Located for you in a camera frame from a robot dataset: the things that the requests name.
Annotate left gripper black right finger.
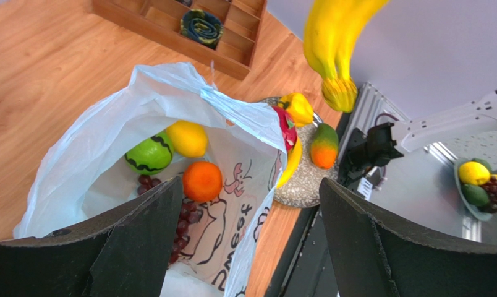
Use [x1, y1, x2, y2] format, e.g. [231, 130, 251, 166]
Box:
[320, 179, 491, 296]

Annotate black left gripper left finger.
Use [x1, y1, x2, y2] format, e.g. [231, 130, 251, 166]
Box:
[14, 178, 182, 296]

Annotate light blue plastic bag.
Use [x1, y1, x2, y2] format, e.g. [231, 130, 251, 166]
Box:
[13, 62, 291, 296]

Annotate green fake watermelon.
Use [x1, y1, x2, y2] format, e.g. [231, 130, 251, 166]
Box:
[124, 132, 174, 176]

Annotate orange fake fruit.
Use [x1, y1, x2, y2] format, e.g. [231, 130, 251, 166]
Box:
[182, 161, 223, 203]

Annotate green fake mango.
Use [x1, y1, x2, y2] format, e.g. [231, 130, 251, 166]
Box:
[310, 123, 339, 170]

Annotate yellow fake lemon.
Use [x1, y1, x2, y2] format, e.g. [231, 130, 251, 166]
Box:
[165, 120, 208, 158]

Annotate red fake dragon fruit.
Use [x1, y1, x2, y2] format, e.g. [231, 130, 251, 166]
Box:
[272, 106, 297, 151]

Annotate yellow fake bell pepper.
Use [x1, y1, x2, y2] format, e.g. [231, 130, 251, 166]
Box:
[277, 92, 314, 127]

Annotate yellow fake banana bunch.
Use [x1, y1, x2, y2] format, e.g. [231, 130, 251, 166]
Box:
[303, 0, 389, 113]

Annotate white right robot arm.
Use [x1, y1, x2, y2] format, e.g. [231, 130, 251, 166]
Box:
[338, 90, 497, 187]

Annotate dark fake grapes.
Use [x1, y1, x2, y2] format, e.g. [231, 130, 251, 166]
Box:
[137, 174, 200, 265]

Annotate bowl of fake fruits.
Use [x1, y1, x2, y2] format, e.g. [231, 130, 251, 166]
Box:
[454, 158, 497, 222]

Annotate speckled round plate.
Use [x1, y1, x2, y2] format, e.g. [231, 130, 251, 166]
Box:
[274, 114, 338, 208]

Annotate wooden compartment tray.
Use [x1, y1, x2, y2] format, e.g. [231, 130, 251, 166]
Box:
[92, 0, 267, 80]

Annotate dark blue yellow rolled sock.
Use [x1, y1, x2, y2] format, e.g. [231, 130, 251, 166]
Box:
[180, 9, 224, 50]

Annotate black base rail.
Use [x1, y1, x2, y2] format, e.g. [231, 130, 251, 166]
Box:
[265, 82, 385, 296]

